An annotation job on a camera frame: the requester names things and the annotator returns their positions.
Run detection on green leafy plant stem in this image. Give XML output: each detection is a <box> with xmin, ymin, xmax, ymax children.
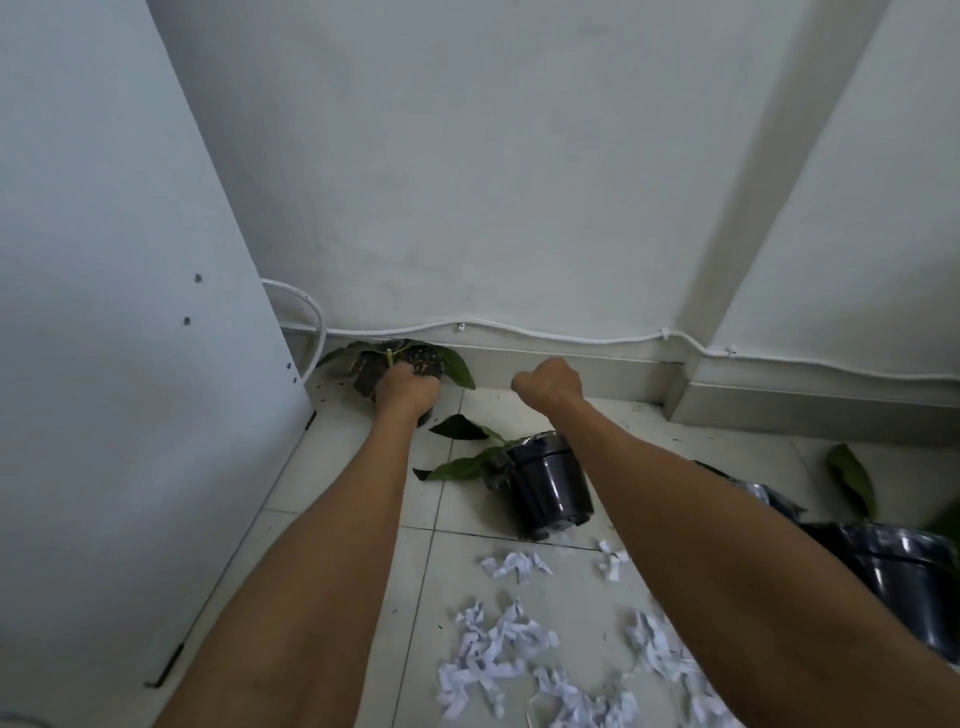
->
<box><xmin>412</xmin><ymin>413</ymin><xmax>530</xmax><ymax>483</ymax></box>

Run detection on person's right hand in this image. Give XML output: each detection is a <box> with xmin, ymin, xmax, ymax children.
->
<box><xmin>510</xmin><ymin>357</ymin><xmax>587</xmax><ymax>412</ymax></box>

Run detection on large black plastic pot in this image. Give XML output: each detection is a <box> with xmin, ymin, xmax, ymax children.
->
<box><xmin>801</xmin><ymin>520</ymin><xmax>960</xmax><ymax>666</ymax></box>

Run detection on white cabinet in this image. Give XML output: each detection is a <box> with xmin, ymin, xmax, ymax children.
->
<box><xmin>0</xmin><ymin>0</ymin><xmax>317</xmax><ymax>728</ymax></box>

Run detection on long white wall cable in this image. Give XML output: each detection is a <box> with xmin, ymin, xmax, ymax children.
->
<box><xmin>280</xmin><ymin>321</ymin><xmax>960</xmax><ymax>382</ymax></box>

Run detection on looped white cable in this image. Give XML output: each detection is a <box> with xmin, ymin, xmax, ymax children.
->
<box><xmin>260</xmin><ymin>278</ymin><xmax>328</xmax><ymax>382</ymax></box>

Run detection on person's left forearm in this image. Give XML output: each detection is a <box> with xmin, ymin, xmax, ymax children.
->
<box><xmin>152</xmin><ymin>408</ymin><xmax>427</xmax><ymax>728</ymax></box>

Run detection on small black plastic pot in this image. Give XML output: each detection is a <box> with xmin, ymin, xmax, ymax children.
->
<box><xmin>483</xmin><ymin>431</ymin><xmax>596</xmax><ymax>543</ymax></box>

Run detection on person's right forearm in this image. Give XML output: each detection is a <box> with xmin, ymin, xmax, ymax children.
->
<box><xmin>553</xmin><ymin>396</ymin><xmax>960</xmax><ymax>728</ymax></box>

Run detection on green plant leaf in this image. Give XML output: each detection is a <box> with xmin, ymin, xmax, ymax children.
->
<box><xmin>826</xmin><ymin>443</ymin><xmax>879</xmax><ymax>520</ymax></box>

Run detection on pile of white paper scraps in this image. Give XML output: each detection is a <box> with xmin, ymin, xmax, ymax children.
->
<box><xmin>434</xmin><ymin>537</ymin><xmax>745</xmax><ymax>728</ymax></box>

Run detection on green plant with soil ball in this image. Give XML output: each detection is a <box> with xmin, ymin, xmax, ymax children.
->
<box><xmin>317</xmin><ymin>339</ymin><xmax>478</xmax><ymax>427</ymax></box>

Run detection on black plastic bag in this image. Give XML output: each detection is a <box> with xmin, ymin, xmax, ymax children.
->
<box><xmin>693</xmin><ymin>460</ymin><xmax>808</xmax><ymax>525</ymax></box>

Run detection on person's left hand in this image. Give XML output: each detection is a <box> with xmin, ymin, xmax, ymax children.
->
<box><xmin>374</xmin><ymin>364</ymin><xmax>441</xmax><ymax>422</ymax></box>

